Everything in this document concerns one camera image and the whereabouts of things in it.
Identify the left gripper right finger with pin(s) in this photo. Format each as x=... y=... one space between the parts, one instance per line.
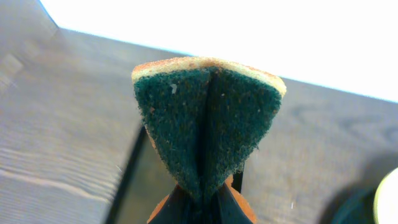
x=226 y=208

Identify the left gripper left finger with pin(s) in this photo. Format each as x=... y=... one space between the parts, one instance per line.
x=178 y=208

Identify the green yellow sponge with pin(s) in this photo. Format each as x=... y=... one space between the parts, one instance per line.
x=204 y=117

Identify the light green plate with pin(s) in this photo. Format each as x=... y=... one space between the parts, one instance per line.
x=385 y=206

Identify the black rectangular water tray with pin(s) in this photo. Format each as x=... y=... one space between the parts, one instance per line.
x=144 y=180

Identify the black round tray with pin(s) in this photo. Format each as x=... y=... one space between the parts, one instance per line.
x=357 y=209

